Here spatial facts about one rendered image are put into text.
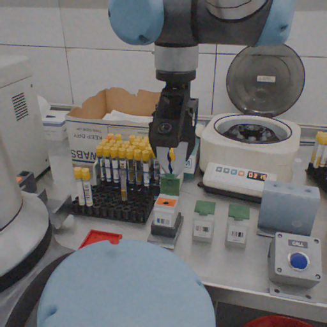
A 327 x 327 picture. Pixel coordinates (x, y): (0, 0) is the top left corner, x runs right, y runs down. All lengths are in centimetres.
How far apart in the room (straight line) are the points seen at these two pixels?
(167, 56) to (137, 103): 58
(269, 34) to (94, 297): 32
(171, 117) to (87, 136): 40
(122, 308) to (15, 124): 65
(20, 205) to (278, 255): 42
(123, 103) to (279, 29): 79
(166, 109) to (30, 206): 32
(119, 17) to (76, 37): 78
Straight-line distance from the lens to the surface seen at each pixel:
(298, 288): 62
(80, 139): 90
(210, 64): 110
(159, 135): 51
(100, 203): 73
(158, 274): 24
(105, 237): 68
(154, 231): 65
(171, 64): 55
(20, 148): 84
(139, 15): 43
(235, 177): 79
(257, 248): 67
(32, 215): 28
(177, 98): 56
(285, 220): 69
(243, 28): 40
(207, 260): 63
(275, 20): 40
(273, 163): 79
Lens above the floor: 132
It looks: 28 degrees down
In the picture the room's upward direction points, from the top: straight up
